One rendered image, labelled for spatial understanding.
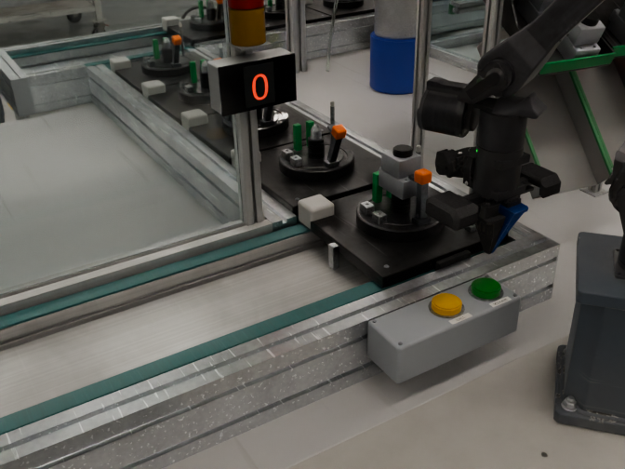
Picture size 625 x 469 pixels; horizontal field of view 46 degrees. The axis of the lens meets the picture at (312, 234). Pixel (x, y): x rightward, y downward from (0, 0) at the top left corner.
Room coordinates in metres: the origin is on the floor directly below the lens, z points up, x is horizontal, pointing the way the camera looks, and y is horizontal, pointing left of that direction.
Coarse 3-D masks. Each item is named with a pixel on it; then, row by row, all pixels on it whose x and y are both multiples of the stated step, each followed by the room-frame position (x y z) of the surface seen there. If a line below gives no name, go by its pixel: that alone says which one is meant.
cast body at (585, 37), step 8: (592, 16) 1.11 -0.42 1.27; (584, 24) 1.10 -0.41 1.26; (592, 24) 1.10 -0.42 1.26; (600, 24) 1.11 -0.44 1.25; (576, 32) 1.10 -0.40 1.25; (584, 32) 1.09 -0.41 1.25; (592, 32) 1.10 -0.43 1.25; (600, 32) 1.10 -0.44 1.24; (568, 40) 1.12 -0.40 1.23; (576, 40) 1.10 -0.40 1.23; (584, 40) 1.10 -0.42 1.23; (592, 40) 1.11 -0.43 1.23; (560, 48) 1.13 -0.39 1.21; (568, 48) 1.11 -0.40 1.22; (576, 48) 1.10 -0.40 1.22; (584, 48) 1.10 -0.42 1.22; (592, 48) 1.10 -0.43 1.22; (600, 48) 1.11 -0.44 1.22; (568, 56) 1.11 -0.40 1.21; (576, 56) 1.10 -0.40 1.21; (584, 56) 1.10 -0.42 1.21
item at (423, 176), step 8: (424, 168) 1.00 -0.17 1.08; (408, 176) 1.01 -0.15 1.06; (416, 176) 0.99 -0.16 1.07; (424, 176) 0.98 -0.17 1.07; (424, 184) 0.99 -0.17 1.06; (424, 192) 0.99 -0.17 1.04; (424, 200) 0.99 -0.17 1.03; (416, 208) 0.99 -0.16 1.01; (424, 208) 0.99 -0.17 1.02; (416, 216) 0.99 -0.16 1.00; (424, 216) 0.99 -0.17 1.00
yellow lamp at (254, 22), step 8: (232, 8) 1.03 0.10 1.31; (256, 8) 1.02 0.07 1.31; (232, 16) 1.02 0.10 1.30; (240, 16) 1.02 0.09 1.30; (248, 16) 1.02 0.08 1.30; (256, 16) 1.02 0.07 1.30; (264, 16) 1.04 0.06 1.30; (232, 24) 1.03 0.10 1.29; (240, 24) 1.02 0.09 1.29; (248, 24) 1.02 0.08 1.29; (256, 24) 1.02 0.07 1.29; (264, 24) 1.03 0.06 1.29; (232, 32) 1.03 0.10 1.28; (240, 32) 1.02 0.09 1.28; (248, 32) 1.02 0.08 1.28; (256, 32) 1.02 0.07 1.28; (264, 32) 1.03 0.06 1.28; (232, 40) 1.03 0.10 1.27; (240, 40) 1.02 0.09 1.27; (248, 40) 1.02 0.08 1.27; (256, 40) 1.02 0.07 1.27; (264, 40) 1.03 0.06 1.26
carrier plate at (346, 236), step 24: (432, 192) 1.13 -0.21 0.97; (336, 216) 1.05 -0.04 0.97; (336, 240) 0.98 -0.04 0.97; (360, 240) 0.97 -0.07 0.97; (432, 240) 0.97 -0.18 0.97; (456, 240) 0.97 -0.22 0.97; (504, 240) 0.99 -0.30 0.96; (360, 264) 0.92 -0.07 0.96; (384, 264) 0.90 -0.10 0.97; (408, 264) 0.90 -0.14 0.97; (432, 264) 0.92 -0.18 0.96
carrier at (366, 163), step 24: (288, 144) 1.36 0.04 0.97; (312, 144) 1.24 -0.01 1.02; (264, 168) 1.25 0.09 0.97; (288, 168) 1.21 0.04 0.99; (312, 168) 1.20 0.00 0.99; (336, 168) 1.20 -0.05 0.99; (360, 168) 1.24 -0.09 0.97; (288, 192) 1.15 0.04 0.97; (312, 192) 1.14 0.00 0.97; (336, 192) 1.14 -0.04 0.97; (360, 192) 1.16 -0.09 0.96
